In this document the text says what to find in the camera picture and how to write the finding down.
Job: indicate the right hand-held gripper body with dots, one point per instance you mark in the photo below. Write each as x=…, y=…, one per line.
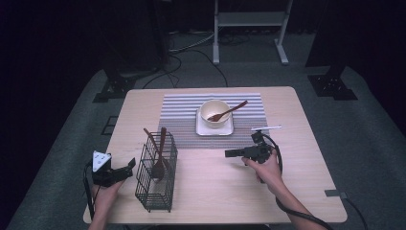
x=260, y=150

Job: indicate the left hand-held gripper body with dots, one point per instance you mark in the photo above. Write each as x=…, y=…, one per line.
x=102, y=175

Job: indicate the cream bowl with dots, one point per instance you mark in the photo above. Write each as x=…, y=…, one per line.
x=210, y=110

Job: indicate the person's left hand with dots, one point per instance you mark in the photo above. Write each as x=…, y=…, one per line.
x=106, y=195

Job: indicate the person's right hand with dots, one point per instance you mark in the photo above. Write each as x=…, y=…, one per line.
x=268, y=174

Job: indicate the thin dark wooden utensil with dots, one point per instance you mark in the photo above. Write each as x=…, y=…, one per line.
x=149, y=135

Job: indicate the white square plate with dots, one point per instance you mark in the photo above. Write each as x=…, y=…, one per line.
x=204, y=131

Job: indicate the striped placemat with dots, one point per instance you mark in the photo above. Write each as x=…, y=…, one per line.
x=178, y=127

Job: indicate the black stand base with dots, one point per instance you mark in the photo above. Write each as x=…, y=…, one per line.
x=332, y=86
x=115, y=87

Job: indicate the grey clip on table edge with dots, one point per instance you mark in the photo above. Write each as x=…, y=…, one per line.
x=335, y=193

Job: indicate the white metal stand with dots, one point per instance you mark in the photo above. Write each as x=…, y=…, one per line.
x=250, y=18

